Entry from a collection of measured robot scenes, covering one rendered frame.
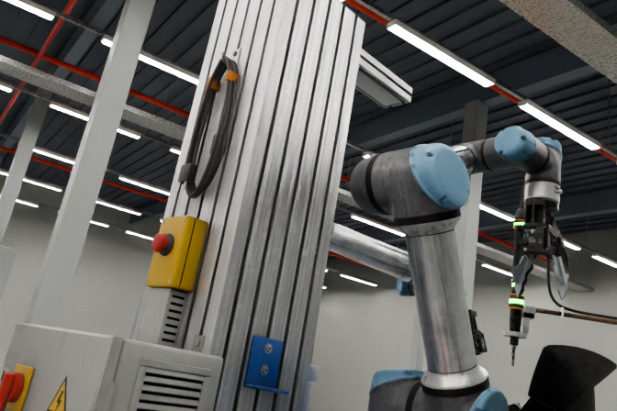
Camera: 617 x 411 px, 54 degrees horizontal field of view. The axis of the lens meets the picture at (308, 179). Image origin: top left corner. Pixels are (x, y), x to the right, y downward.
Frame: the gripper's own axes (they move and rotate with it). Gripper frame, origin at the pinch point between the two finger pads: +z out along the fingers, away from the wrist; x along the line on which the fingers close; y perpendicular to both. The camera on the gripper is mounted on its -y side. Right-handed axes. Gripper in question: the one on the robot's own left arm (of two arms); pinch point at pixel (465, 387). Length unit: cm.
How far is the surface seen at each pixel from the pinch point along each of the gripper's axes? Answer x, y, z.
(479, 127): 579, -161, -440
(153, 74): 369, -646, -695
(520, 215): 21, 21, -51
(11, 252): 121, -542, -247
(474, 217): 580, -201, -311
